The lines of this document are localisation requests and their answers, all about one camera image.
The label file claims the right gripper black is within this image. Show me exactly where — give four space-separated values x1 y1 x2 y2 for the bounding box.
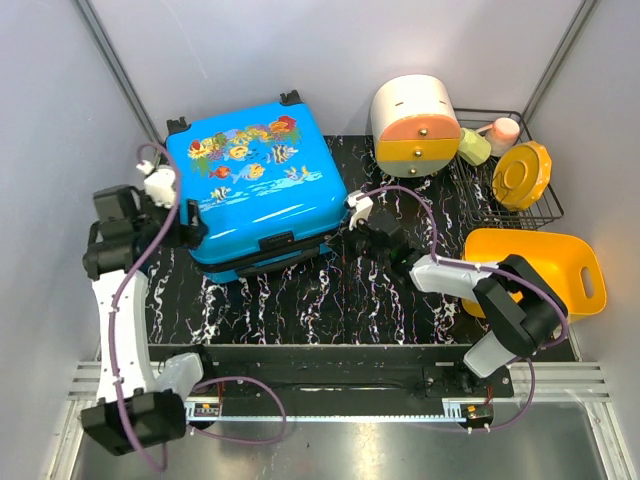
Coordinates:
326 213 389 266

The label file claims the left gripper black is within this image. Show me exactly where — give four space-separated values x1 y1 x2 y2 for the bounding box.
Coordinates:
135 189 210 250

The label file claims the blue fish-print suitcase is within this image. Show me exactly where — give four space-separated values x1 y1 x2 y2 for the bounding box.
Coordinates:
165 91 348 284

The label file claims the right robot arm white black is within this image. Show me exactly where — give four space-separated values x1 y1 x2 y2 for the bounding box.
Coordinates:
327 214 568 397

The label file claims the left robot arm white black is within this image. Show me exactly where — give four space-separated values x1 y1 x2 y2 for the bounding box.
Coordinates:
81 185 216 456

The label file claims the black marble pattern mat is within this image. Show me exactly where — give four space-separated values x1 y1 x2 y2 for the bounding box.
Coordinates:
145 136 489 345

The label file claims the white drawer cabinet with orange drawers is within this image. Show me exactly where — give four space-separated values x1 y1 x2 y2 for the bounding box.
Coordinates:
369 74 461 178

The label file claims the green faceted cup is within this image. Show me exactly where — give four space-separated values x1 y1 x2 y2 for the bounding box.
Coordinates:
458 128 491 166

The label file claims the yellow plastic basket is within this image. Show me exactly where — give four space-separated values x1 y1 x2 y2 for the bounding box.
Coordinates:
463 228 607 321

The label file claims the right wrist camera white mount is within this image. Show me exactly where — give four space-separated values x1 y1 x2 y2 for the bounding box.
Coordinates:
345 190 373 230

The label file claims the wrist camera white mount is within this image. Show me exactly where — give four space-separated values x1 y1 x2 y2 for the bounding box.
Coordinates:
345 190 373 230
136 160 176 209

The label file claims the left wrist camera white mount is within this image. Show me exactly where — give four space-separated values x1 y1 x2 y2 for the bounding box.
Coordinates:
136 160 176 209

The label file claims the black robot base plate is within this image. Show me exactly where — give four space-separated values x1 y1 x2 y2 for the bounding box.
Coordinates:
147 343 515 401

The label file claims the black wire dish rack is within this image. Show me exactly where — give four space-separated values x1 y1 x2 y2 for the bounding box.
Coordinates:
451 107 564 230

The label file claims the aluminium rail frame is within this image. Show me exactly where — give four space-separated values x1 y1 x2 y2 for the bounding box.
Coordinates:
49 359 640 480

